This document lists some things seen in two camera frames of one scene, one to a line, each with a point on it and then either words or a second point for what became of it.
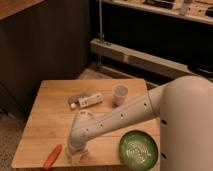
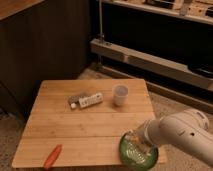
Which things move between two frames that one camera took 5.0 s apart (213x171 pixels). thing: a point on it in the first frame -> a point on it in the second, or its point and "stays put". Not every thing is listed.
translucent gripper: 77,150 -> 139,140
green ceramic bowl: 138,150 stays put
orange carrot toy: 51,159 stays put
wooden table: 56,107 stays put
